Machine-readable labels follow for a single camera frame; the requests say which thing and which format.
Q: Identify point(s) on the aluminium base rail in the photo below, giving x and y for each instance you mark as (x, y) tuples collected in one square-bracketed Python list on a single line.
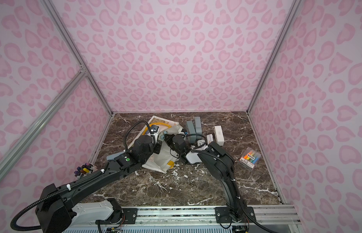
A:
[(95, 218)]

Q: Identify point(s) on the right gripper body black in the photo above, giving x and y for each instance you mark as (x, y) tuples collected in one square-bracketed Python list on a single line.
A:
[(169, 140)]

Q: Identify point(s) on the coloured items left edge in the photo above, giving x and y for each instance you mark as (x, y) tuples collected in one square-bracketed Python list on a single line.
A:
[(84, 170)]

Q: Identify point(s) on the small white digital clock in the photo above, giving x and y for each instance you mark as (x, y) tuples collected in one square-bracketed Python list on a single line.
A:
[(200, 142)]

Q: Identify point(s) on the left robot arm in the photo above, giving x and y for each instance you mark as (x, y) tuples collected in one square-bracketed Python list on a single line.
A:
[(57, 210)]

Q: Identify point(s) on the left frame aluminium strut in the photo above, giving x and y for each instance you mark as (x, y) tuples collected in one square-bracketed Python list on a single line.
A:
[(14, 154)]

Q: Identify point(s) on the white rectangular digital clock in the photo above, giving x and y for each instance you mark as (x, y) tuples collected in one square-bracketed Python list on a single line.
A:
[(219, 137)]

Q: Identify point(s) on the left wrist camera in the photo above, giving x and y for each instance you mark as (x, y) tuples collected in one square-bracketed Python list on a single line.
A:
[(154, 129)]

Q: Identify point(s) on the green grey curved clock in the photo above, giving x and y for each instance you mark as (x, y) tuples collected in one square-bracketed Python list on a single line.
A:
[(191, 131)]

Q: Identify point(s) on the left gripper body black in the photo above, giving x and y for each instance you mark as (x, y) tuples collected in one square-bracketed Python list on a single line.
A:
[(157, 144)]

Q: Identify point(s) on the grey blue square clock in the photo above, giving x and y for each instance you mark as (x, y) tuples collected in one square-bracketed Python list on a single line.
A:
[(198, 126)]

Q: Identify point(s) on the white canvas bag yellow handles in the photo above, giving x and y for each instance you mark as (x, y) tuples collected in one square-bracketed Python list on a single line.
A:
[(165, 159)]

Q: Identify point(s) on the white clock orange key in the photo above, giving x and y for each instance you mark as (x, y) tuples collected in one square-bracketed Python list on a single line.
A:
[(210, 138)]

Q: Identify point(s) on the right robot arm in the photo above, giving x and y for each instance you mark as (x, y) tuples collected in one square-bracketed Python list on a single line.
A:
[(220, 165)]

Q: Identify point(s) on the clear marker pack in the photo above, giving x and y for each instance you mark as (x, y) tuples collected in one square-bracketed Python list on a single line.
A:
[(249, 159)]

